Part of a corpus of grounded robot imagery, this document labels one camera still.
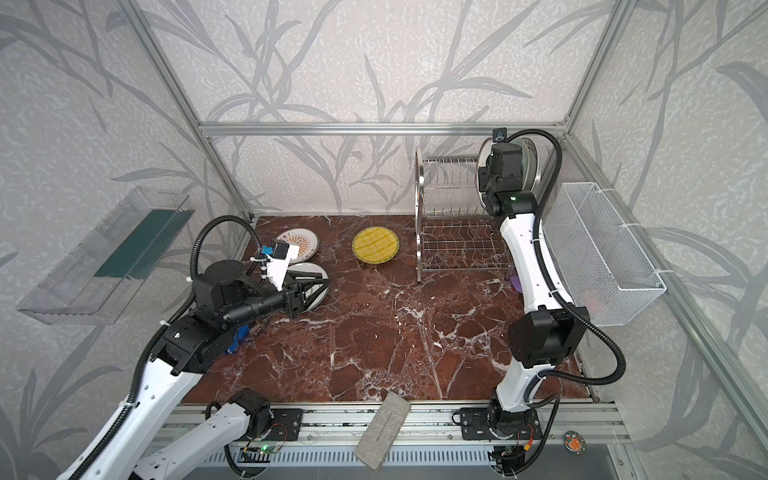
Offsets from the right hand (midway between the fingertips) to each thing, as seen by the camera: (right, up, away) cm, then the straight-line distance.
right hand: (503, 156), depth 77 cm
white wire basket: (+16, -29, -15) cm, 37 cm away
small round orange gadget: (+15, -71, -7) cm, 73 cm away
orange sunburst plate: (-3, +1, +11) cm, 11 cm away
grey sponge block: (-32, -69, -8) cm, 76 cm away
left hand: (-42, -29, -15) cm, 54 cm away
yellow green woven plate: (-37, -24, +34) cm, 55 cm away
